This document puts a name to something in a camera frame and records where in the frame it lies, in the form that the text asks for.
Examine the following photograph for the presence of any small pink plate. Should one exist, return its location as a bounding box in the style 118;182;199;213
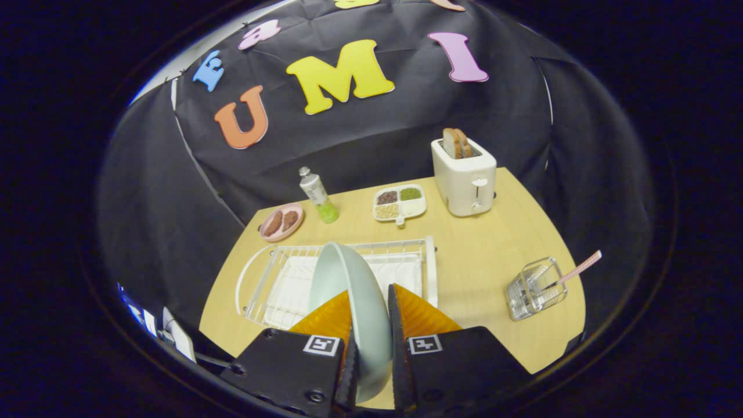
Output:
259;203;304;242

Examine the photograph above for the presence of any green drink bottle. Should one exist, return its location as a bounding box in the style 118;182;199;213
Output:
298;167;340;224

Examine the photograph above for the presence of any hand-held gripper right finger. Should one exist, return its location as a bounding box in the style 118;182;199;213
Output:
387;283;532;416

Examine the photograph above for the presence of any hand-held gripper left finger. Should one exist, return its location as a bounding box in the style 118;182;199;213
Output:
219;290;360;418

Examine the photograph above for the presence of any white ribbed drain tray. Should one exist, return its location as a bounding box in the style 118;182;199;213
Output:
264;254;423;329

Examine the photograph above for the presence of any white wire dish rack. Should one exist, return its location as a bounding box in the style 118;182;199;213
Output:
235;235;439;331

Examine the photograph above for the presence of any light green plate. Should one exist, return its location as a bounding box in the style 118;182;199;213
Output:
308;241;394;404

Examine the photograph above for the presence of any white divided grain tray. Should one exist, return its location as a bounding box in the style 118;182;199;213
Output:
373;184;427;226

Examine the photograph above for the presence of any white toaster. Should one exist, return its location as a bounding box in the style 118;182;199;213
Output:
431;136;497;218

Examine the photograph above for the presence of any clear wire basket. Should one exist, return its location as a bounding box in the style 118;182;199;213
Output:
505;257;568;322

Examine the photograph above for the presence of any white flat object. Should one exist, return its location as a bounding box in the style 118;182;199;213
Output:
163;308;197;363

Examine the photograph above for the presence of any spoon with checked handle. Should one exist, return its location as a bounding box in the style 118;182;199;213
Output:
543;250;603;291

